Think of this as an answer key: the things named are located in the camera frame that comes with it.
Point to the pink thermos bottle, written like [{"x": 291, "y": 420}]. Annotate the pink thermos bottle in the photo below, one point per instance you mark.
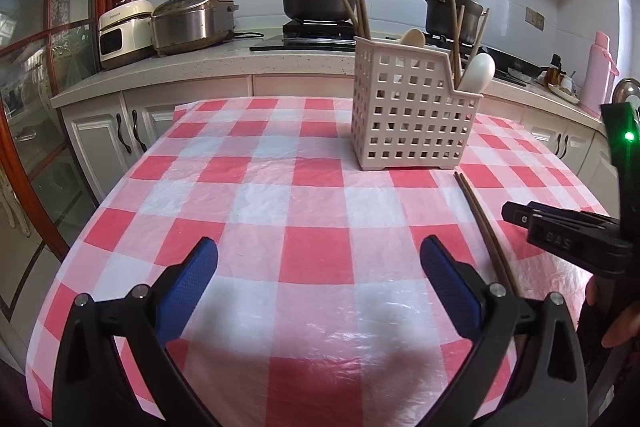
[{"x": 600, "y": 75}]

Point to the silver rice cooker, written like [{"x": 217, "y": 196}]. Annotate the silver rice cooker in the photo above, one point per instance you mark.
[{"x": 180, "y": 26}]

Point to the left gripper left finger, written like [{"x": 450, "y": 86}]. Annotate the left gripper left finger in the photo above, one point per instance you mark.
[{"x": 180, "y": 287}]

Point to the tray with cups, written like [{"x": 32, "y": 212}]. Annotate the tray with cups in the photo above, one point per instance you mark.
[{"x": 555, "y": 79}]

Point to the beige perforated utensil basket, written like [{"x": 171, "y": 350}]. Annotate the beige perforated utensil basket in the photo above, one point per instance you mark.
[{"x": 406, "y": 112}]

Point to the steel pot lid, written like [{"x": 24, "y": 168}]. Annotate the steel pot lid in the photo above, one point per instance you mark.
[{"x": 627, "y": 90}]

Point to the black stock pot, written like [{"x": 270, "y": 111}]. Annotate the black stock pot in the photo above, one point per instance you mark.
[{"x": 439, "y": 20}]

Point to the white ceramic spoon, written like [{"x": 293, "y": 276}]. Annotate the white ceramic spoon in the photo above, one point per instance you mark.
[
  {"x": 478, "y": 74},
  {"x": 413, "y": 37}
]

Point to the gold wall switch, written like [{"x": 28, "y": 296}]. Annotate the gold wall switch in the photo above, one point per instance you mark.
[{"x": 534, "y": 18}]

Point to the white kitchen counter cabinets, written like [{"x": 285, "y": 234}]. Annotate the white kitchen counter cabinets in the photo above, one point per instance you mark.
[{"x": 112, "y": 116}]

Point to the red white checkered tablecloth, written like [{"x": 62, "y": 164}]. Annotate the red white checkered tablecloth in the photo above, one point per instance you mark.
[{"x": 319, "y": 313}]

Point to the red framed glass door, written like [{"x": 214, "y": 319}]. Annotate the red framed glass door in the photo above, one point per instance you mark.
[{"x": 47, "y": 46}]

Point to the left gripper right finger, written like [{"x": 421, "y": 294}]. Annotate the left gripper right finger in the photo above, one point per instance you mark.
[{"x": 457, "y": 286}]

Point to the white small oven appliance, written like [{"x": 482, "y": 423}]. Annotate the white small oven appliance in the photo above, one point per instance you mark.
[{"x": 125, "y": 34}]

